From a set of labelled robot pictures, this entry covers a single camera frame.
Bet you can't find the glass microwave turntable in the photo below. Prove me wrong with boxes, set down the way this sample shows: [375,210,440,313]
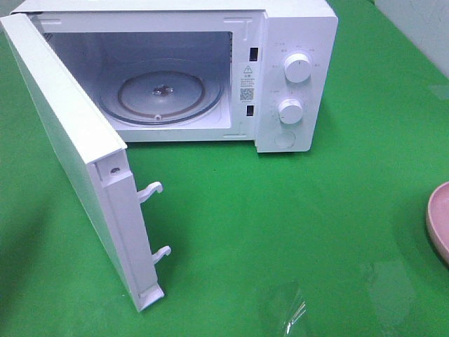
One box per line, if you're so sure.
[99,70,224,126]

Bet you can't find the white microwave oven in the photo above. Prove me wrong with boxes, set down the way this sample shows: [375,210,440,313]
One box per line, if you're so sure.
[0,0,340,313]

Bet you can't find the white microwave door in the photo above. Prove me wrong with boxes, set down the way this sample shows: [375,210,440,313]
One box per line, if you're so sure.
[1,14,171,310]

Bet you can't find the pink round plate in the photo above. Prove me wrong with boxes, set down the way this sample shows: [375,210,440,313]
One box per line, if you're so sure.
[426,182,448,264]

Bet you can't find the white round knob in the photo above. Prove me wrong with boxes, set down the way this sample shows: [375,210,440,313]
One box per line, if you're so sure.
[278,99,304,125]
[283,52,311,83]

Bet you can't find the clear tape patch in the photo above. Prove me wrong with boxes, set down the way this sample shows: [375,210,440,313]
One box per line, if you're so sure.
[257,280,314,336]
[361,260,416,325]
[429,84,449,100]

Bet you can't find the round white door button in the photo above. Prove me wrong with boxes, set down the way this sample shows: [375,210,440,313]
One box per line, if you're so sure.
[274,131,295,149]

